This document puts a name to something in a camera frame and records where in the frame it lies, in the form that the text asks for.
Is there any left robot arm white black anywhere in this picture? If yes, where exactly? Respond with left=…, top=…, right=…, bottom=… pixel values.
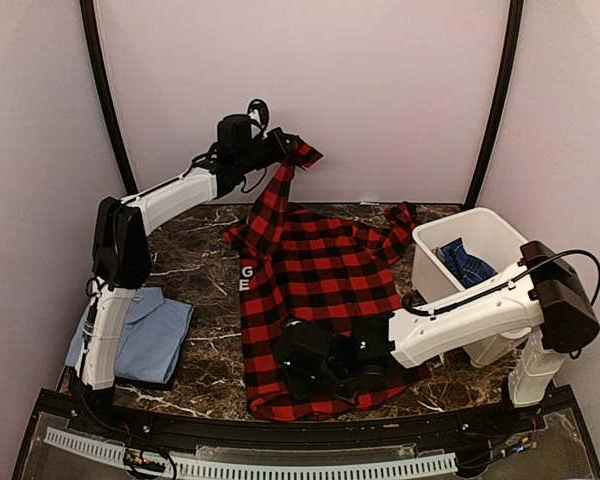
left=74, top=114, right=299, bottom=391

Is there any right clear acrylic plate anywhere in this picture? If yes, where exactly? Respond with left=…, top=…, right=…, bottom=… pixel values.
left=480, top=408, right=600, bottom=480

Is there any left clear acrylic plate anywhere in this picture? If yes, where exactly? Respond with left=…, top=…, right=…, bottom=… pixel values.
left=11, top=411, right=131, bottom=479

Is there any white slotted cable duct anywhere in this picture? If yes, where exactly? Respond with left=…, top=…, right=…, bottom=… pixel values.
left=44, top=427, right=457, bottom=479

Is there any white plastic bin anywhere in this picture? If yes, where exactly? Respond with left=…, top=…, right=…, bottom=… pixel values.
left=410, top=207, right=531, bottom=369

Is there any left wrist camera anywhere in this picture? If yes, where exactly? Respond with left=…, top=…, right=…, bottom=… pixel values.
left=247, top=98, right=270, bottom=138

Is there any blue shirt in bin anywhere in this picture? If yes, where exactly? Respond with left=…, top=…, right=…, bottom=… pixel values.
left=433, top=238, right=497, bottom=289

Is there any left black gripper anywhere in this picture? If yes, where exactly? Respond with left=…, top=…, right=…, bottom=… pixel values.
left=239, top=127, right=298, bottom=173

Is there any red black plaid shirt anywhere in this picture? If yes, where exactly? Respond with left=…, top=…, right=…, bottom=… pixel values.
left=225, top=141, right=431, bottom=422

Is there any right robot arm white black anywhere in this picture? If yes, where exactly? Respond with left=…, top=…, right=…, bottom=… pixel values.
left=274, top=241, right=600, bottom=434

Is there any folded light blue shirt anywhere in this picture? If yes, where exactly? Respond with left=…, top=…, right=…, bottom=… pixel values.
left=64, top=287, right=195, bottom=385

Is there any clear acrylic plate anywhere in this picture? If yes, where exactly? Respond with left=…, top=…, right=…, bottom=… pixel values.
left=11, top=411, right=131, bottom=479
left=480, top=408, right=600, bottom=480

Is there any black curved front rail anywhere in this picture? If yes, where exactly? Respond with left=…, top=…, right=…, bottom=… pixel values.
left=32, top=387, right=581, bottom=454

